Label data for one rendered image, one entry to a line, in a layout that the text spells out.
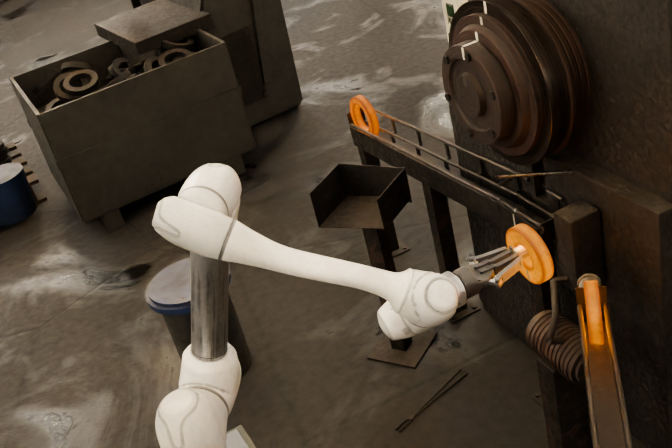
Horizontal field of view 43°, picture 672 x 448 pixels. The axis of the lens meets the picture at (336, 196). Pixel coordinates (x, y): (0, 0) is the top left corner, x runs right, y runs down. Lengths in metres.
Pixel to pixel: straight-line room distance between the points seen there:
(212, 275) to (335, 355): 1.15
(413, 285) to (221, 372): 0.74
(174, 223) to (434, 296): 0.61
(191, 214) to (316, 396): 1.32
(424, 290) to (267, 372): 1.58
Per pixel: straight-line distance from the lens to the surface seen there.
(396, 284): 1.84
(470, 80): 2.26
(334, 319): 3.44
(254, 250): 1.95
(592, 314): 2.06
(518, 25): 2.17
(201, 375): 2.37
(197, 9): 5.01
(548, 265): 2.09
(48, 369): 3.81
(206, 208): 1.98
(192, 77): 4.50
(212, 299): 2.25
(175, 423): 2.26
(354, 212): 2.91
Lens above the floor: 2.05
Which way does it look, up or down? 29 degrees down
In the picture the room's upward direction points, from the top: 15 degrees counter-clockwise
